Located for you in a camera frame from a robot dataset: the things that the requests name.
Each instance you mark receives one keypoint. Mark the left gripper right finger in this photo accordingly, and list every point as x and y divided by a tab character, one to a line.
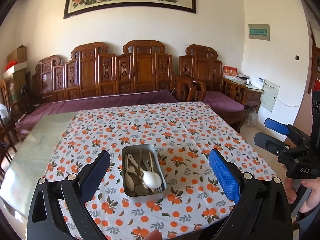
261	209

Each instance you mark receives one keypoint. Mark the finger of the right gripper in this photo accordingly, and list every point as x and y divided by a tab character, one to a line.
272	145
277	126

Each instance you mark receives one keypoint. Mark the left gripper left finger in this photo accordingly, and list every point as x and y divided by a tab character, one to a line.
45	219

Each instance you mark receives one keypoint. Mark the person's right hand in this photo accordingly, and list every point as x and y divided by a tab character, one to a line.
303	195

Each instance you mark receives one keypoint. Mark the fluffy dog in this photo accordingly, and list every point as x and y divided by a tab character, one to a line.
251	119

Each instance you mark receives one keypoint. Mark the wooden side table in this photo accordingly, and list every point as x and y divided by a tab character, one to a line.
253	100

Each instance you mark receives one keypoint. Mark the white device on table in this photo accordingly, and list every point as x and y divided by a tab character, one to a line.
257	82

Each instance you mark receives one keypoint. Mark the orange-print tablecloth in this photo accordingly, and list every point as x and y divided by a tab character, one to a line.
174	139

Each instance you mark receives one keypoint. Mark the purple armchair cushion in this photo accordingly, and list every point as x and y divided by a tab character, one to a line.
220	103

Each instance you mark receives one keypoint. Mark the red greeting card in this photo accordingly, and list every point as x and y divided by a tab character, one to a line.
230	71

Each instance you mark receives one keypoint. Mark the dark wooden chair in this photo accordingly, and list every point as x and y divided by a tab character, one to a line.
8	135

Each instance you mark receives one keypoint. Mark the metal spoon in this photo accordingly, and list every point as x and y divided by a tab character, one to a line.
141	189

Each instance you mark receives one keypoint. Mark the rectangular metal tray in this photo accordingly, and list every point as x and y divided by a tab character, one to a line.
132	171

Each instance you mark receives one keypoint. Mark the dark brown wooden chopstick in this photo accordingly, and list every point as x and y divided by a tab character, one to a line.
139	162

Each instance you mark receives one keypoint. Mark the white ceramic spoon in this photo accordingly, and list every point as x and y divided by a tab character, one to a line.
148	178

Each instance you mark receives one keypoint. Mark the purple sofa cushion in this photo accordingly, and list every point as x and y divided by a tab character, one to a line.
30	120

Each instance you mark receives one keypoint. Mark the carved wooden armchair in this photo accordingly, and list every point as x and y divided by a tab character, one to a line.
201	66

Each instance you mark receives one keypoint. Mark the carved wooden sofa bench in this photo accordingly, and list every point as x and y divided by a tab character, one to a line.
92	71

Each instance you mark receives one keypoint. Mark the cardboard boxes stack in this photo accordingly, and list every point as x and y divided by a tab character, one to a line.
14	75

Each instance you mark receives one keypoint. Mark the white wall electrical panel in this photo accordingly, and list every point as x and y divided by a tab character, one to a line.
268	98

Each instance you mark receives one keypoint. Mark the green wall sign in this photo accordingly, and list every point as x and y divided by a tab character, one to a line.
259	31

